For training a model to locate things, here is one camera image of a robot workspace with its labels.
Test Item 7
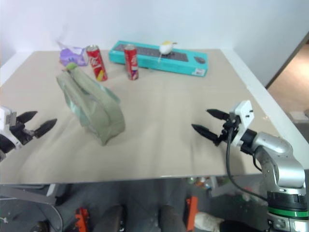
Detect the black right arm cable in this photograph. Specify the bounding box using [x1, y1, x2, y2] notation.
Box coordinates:
[225, 126, 269, 203]

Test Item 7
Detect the beige table cloth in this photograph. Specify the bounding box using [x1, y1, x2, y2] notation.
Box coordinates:
[0, 49, 282, 186]

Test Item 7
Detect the white and yellow bird toy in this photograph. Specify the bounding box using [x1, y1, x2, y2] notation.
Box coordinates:
[158, 41, 178, 55]

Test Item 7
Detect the red cola can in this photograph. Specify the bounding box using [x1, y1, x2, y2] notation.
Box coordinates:
[124, 44, 140, 81]
[85, 44, 108, 82]

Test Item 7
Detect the orange and black tool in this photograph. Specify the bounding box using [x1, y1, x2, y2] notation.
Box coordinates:
[185, 196, 199, 229]
[74, 207, 90, 232]

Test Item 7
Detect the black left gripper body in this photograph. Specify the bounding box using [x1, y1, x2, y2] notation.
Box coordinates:
[9, 121, 36, 146]

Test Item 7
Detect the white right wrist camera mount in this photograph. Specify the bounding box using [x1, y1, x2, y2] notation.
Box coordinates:
[228, 101, 255, 147]

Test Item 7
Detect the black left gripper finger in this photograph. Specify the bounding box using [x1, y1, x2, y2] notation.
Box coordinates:
[32, 118, 58, 139]
[16, 111, 39, 125]

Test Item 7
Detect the purple tissue pack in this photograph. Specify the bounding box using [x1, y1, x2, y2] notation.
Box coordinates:
[56, 40, 89, 67]

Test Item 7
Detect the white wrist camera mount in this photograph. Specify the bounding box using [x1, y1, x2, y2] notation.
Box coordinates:
[0, 105, 24, 148]
[228, 101, 255, 147]

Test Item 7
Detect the white crumpled cloth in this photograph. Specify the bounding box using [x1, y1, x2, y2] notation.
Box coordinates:
[195, 212, 225, 230]

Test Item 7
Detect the grey metal table frame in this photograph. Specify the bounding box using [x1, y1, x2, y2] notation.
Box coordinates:
[0, 184, 64, 232]

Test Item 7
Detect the teal keyboard box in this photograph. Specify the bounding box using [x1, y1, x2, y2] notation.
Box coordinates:
[108, 40, 209, 78]

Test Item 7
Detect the green fabric bag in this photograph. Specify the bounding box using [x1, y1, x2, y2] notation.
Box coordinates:
[56, 62, 126, 146]

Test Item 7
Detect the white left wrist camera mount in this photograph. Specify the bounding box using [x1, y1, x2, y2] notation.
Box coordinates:
[0, 105, 24, 148]

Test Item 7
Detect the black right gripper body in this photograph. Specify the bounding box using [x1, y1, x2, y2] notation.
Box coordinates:
[214, 113, 241, 147]

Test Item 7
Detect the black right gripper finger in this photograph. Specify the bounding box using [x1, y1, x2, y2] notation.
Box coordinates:
[206, 108, 230, 121]
[191, 124, 220, 144]

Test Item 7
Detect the grey box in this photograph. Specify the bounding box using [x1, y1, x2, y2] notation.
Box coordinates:
[289, 110, 308, 124]

